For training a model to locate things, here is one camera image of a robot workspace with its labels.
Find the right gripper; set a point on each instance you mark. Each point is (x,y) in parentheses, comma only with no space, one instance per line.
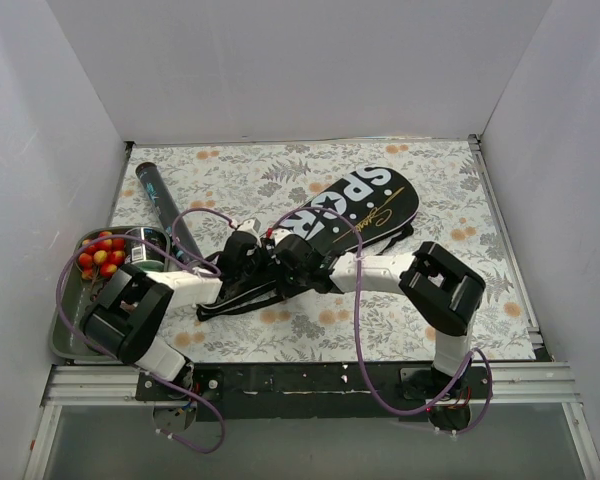
(284,279)

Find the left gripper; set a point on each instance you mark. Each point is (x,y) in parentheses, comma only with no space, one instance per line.
(247,273)

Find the black shuttlecock tube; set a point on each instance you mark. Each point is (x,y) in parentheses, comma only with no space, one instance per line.
(183,244)

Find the black racket cover bag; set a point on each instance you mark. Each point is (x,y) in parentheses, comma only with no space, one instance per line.
(364,207)

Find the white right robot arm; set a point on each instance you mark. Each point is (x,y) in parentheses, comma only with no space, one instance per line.
(445,291)

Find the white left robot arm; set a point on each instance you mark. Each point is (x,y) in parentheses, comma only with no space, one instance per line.
(125,317)

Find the black printed can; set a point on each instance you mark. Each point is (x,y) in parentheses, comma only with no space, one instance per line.
(138,252)

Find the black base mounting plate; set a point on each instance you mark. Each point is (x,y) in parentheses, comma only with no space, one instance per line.
(243,391)

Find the red yellow fake fruit bunch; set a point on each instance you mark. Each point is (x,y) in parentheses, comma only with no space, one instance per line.
(102,257)

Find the dark green tray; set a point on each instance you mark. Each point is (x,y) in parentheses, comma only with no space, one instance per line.
(77,295)

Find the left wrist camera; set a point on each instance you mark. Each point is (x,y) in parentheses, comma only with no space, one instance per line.
(251,226)

